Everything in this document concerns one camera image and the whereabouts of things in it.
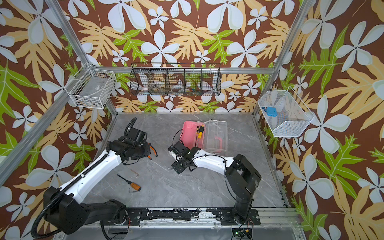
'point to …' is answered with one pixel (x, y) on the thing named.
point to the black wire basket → (175, 79)
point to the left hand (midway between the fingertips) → (148, 149)
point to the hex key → (135, 173)
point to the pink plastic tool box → (210, 135)
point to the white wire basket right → (286, 114)
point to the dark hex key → (131, 191)
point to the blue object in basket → (271, 111)
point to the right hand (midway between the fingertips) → (177, 164)
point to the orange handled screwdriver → (132, 184)
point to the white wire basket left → (91, 88)
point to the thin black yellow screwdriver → (197, 131)
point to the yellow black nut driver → (201, 130)
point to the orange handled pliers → (154, 151)
